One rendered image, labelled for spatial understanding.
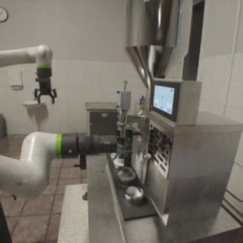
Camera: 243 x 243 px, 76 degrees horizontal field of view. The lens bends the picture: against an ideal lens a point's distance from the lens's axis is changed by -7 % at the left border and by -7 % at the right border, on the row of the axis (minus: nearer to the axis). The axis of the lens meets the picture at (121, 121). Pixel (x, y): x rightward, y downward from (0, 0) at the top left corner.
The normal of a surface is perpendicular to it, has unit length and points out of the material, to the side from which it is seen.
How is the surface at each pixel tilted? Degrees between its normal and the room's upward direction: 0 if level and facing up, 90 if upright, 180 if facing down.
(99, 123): 91
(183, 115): 90
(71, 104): 90
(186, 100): 90
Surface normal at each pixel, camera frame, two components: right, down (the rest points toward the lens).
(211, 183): 0.21, 0.26
